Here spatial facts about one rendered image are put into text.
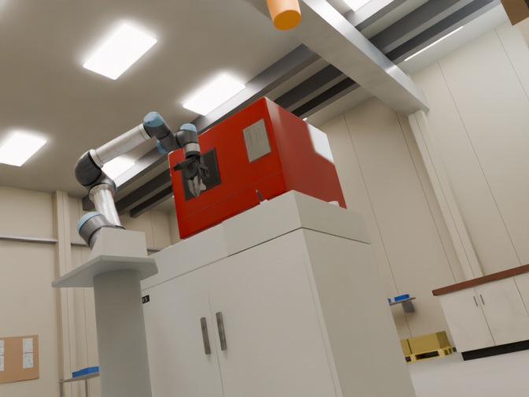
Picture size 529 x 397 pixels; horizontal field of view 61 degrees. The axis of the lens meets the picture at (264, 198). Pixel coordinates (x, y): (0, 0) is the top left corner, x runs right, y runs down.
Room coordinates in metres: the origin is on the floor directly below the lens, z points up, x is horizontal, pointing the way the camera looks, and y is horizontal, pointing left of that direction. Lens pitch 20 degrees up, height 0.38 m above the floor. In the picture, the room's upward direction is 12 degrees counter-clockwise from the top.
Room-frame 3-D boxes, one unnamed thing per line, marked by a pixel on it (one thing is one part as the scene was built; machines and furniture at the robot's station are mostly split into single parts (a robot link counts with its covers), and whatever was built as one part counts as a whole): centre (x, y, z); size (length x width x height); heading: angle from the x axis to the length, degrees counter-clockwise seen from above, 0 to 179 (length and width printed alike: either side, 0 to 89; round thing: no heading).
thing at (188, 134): (1.87, 0.29, 1.45); 0.09 x 0.08 x 0.11; 78
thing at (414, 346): (9.07, -2.18, 0.20); 1.17 x 0.84 x 0.41; 54
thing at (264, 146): (2.75, 0.02, 1.52); 0.81 x 0.75 x 0.60; 58
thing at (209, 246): (1.92, 0.40, 0.89); 0.55 x 0.09 x 0.14; 58
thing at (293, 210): (1.91, -0.13, 0.89); 0.62 x 0.35 x 0.14; 148
